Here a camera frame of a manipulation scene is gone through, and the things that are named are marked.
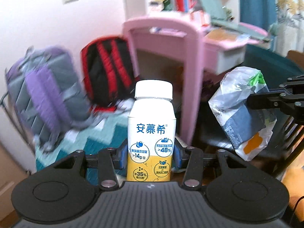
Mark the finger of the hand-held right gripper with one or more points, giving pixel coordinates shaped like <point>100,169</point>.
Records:
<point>261,101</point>
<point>292,82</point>

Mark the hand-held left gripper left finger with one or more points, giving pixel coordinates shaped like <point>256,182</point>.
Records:
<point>122,158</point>

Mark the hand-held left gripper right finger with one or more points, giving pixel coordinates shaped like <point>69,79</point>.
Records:
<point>177,159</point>

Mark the printed white plastic bag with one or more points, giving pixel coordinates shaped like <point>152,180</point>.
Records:
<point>237,104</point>

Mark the white yellow yogurt bottle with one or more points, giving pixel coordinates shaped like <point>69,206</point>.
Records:
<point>152,128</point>

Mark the teal zigzag quilt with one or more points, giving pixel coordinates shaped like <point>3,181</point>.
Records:
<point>99,137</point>

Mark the white desk drawer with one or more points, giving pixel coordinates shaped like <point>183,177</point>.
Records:
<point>228,59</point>

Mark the white tree print curtain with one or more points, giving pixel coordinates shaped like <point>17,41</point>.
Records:
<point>289,16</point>

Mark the pink desk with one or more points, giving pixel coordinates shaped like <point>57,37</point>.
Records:
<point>190,52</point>

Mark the blue curtain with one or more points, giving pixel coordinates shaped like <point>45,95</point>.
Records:
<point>256,2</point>

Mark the red black backpack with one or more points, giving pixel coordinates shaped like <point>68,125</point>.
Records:
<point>106,71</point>

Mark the orange white carton box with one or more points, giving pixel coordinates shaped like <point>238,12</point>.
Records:
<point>200,19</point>

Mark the purple grey backpack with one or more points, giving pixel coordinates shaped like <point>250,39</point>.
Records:
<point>47,87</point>

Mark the green book stand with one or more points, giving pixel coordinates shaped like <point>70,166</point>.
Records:
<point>211,4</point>

